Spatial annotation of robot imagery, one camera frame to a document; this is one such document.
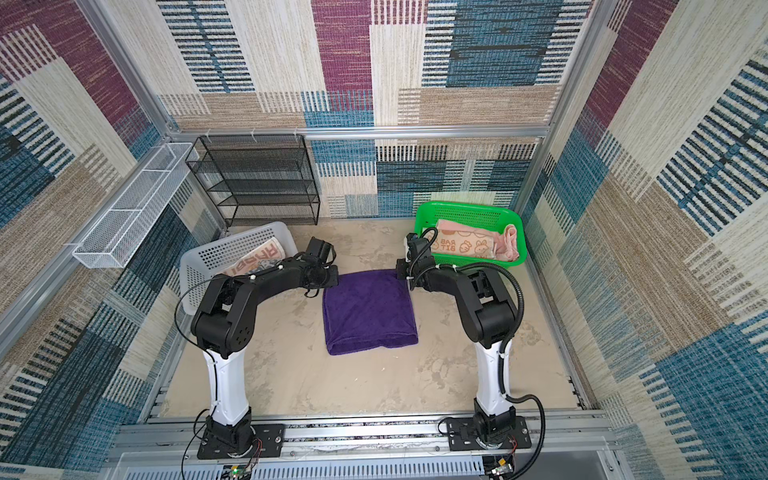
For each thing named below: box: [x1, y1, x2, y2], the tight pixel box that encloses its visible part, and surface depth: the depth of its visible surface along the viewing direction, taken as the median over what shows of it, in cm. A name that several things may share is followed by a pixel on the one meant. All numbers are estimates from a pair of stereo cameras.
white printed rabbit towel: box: [217, 237, 286, 276], surface depth 110 cm
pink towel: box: [436, 219, 520, 261], surface depth 107 cm
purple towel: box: [322, 270, 419, 355], surface depth 96 cm
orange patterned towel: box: [432, 219, 497, 257], surface depth 110 cm
